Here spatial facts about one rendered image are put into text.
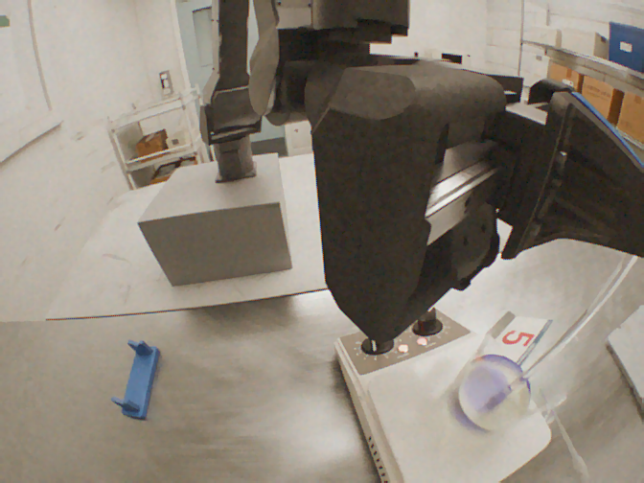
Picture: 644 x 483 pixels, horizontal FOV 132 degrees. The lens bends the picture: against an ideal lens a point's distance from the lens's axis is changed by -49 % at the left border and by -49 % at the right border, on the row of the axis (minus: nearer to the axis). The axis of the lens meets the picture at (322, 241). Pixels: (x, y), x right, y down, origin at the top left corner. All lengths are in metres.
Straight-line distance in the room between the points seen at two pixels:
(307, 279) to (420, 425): 0.26
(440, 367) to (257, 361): 0.20
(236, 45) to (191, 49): 2.71
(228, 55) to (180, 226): 0.23
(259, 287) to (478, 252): 0.31
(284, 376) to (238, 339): 0.08
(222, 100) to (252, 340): 0.30
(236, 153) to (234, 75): 0.11
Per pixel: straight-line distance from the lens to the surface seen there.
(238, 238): 0.38
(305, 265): 0.42
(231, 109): 0.38
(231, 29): 0.37
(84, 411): 0.44
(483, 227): 0.16
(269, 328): 0.36
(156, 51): 3.21
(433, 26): 3.46
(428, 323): 0.29
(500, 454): 0.23
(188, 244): 0.40
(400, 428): 0.21
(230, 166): 0.42
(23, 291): 1.58
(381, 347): 0.27
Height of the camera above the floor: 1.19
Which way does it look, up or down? 40 degrees down
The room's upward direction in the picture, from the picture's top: 5 degrees counter-clockwise
